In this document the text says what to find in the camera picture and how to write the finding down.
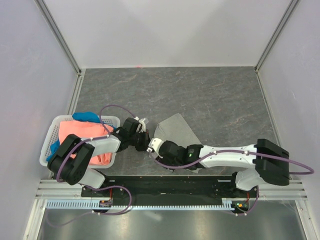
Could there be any aluminium frame post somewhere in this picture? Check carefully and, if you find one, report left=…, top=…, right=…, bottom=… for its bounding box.
left=254, top=0, right=300, bottom=74
left=34, top=0, right=82, bottom=76

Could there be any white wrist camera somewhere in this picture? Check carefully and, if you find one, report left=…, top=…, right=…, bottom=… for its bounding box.
left=134, top=116, right=149, bottom=133
left=146, top=138, right=164, bottom=158

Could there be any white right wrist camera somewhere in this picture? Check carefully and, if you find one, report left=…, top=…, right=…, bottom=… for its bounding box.
left=146, top=138, right=164, bottom=158

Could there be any grey cloth napkin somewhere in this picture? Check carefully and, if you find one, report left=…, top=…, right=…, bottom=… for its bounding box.
left=147, top=112, right=204, bottom=175

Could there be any blue cloth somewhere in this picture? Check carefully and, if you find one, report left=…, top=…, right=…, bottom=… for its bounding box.
left=47, top=112, right=116, bottom=161

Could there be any aluminium frame post left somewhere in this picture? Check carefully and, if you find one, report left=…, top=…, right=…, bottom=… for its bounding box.
left=34, top=0, right=82, bottom=76

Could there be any white plastic basket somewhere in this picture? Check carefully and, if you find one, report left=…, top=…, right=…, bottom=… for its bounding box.
left=39, top=115, right=121, bottom=167

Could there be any white slotted cable duct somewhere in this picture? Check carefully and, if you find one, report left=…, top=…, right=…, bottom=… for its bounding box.
left=45, top=199, right=250, bottom=211

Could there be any orange cloth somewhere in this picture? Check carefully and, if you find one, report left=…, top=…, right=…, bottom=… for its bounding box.
left=58, top=120, right=112, bottom=166

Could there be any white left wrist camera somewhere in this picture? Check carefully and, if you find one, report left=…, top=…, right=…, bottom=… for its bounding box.
left=134, top=116, right=149, bottom=133

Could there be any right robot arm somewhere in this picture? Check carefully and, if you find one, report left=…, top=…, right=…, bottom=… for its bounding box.
left=151, top=138, right=290, bottom=197

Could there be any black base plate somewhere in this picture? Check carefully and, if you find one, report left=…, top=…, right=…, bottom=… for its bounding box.
left=81, top=175, right=258, bottom=205

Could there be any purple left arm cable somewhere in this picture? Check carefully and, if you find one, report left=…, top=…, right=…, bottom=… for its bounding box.
left=56, top=104, right=140, bottom=187

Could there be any aluminium frame post right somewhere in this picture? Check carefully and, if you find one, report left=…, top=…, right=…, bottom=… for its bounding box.
left=254, top=0, right=300, bottom=74

